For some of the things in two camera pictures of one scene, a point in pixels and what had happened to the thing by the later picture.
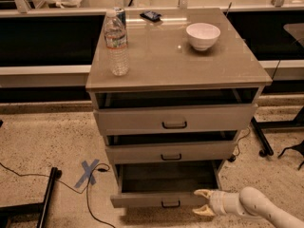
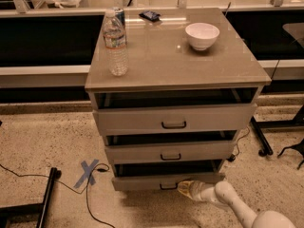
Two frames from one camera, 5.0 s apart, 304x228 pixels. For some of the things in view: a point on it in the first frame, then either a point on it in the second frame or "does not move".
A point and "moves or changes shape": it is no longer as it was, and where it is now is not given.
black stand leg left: x=40 y=209 does not move
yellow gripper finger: x=203 y=210 -> x=191 y=188
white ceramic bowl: x=202 y=35 does not move
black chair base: x=298 y=147 does not move
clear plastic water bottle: x=116 y=40 does not move
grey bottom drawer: x=164 y=184 moves or changes shape
